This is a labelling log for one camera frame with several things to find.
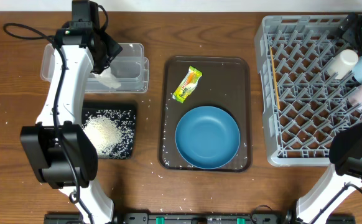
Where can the white green cup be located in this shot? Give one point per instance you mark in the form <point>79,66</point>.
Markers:
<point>343,63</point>

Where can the wooden chopstick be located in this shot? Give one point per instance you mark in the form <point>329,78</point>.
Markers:
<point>274,79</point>

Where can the clear plastic bin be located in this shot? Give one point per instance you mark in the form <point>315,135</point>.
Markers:
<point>130,67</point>

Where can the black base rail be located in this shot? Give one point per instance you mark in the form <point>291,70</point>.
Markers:
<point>143,218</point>

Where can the grey dishwasher rack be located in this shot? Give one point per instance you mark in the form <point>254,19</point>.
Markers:
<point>314,105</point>

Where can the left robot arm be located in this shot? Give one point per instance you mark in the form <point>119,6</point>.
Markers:
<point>57,148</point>

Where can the green yellow snack wrapper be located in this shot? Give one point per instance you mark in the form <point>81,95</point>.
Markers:
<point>188,84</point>

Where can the dark blue plate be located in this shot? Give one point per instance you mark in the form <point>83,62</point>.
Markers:
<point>207,137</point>

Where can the black plastic bin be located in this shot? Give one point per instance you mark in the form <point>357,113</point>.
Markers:
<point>112,133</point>

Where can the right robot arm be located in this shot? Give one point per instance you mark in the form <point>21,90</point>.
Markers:
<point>344,174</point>

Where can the pink cup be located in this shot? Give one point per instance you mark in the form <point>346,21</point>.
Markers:
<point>356,97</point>

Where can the brown serving tray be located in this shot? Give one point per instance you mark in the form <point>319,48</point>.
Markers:
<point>225,84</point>

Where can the white tissue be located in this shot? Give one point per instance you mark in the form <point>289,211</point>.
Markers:
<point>107,79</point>

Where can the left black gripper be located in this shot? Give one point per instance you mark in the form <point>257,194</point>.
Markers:
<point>115,47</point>

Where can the pile of white rice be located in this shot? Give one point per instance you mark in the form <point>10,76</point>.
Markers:
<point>106,133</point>

